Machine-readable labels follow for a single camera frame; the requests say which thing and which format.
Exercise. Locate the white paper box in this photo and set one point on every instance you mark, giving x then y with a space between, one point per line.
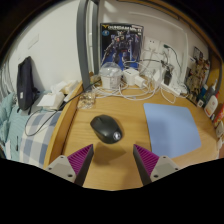
50 100

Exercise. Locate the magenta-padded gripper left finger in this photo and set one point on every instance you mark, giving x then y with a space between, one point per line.
63 166

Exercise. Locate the white power strip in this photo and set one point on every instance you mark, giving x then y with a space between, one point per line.
171 89

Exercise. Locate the white wall socket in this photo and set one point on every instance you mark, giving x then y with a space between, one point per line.
155 45

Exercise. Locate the black computer mouse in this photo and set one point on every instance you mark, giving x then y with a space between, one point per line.
105 128

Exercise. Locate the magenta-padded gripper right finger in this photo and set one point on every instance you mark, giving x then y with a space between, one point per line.
161 166

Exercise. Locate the checkered bed sheet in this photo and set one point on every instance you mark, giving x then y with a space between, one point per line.
36 140

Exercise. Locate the teal blanket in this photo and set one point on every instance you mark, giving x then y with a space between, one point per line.
8 126

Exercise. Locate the white pump lotion bottle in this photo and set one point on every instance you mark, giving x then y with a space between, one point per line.
211 106

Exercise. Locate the black hanging bag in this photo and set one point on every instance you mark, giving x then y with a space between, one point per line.
26 83

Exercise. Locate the clear domed plastic cup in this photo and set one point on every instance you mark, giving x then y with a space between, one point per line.
110 76

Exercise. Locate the blue mouse pad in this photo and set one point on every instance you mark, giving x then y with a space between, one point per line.
171 130

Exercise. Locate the clear plastic snack bag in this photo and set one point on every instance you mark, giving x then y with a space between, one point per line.
86 100

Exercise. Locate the white charger block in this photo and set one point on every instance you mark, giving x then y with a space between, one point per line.
130 76

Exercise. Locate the robot model kit box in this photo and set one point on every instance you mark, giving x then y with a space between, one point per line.
120 46

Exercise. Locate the brown tree figure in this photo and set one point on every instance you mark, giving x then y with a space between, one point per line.
197 78

